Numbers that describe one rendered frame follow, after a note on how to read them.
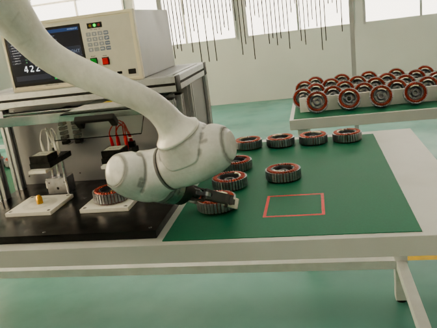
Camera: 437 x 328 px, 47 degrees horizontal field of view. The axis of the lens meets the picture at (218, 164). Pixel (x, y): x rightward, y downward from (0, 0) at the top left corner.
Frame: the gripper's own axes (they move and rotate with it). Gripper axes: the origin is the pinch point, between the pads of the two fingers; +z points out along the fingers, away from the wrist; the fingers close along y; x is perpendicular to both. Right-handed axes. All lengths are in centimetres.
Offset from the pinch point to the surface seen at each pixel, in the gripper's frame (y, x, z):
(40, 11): -603, 310, 342
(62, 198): -50, -5, -11
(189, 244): 5.7, -12.9, -17.5
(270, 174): 5.7, 12.0, 19.6
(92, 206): -33.3, -6.7, -13.6
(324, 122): -12, 54, 104
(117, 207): -24.5, -6.1, -12.4
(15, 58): -63, 35, -29
